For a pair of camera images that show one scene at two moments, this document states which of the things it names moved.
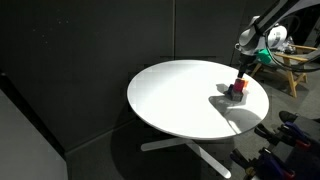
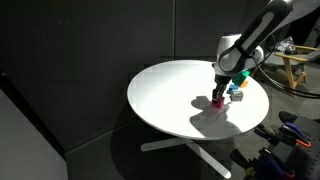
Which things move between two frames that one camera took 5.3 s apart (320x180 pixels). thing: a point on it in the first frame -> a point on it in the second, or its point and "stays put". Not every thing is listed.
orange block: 246,83 stays put
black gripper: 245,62 -> 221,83
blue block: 230,90 stays put
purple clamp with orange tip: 288,133 stays put
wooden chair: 294,64 stays put
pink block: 238,85 -> 218,102
